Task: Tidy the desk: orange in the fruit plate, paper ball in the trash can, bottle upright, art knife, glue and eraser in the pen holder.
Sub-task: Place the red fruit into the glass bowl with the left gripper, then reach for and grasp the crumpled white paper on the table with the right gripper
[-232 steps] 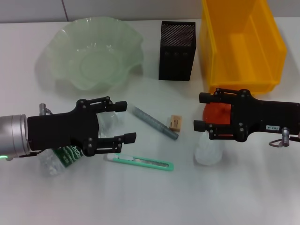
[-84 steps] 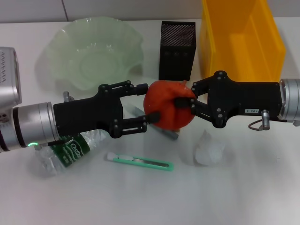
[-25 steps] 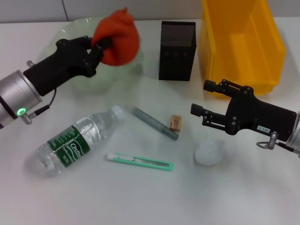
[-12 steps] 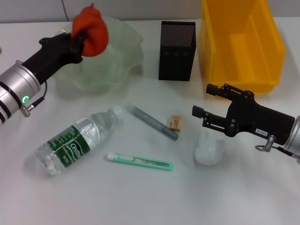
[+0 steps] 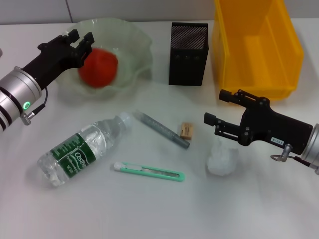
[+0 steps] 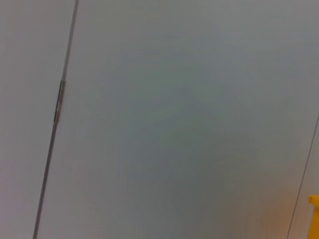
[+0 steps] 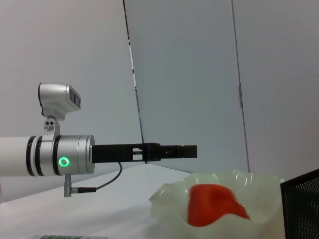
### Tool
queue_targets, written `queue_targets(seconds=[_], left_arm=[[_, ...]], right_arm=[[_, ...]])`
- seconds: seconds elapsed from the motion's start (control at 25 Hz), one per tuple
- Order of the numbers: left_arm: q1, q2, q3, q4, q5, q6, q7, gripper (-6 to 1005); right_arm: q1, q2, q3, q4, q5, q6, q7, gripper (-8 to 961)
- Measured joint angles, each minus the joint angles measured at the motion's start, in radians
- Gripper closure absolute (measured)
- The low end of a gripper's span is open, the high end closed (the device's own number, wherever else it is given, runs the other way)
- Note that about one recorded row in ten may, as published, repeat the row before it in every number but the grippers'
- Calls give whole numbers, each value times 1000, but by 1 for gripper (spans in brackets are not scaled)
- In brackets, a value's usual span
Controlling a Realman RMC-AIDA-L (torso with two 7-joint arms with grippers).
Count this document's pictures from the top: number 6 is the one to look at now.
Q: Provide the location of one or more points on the yellow plastic bin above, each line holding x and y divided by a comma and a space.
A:
314, 219

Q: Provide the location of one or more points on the metal door hinge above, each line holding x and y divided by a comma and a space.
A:
59, 99

